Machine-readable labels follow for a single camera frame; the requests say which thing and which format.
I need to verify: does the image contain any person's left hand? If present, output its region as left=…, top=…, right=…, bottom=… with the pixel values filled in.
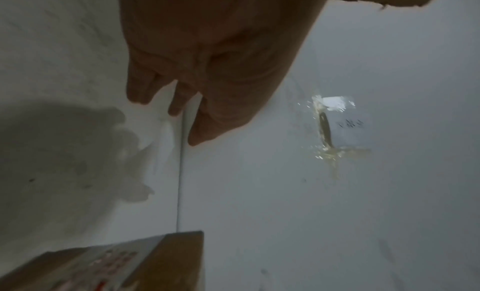
left=117, top=0, right=332, bottom=147

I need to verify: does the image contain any clear plastic bag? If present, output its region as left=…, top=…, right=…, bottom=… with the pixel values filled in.
left=290, top=91, right=375, bottom=179

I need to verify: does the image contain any brown cardboard box with label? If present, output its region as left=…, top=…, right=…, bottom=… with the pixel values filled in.
left=0, top=230, right=206, bottom=291

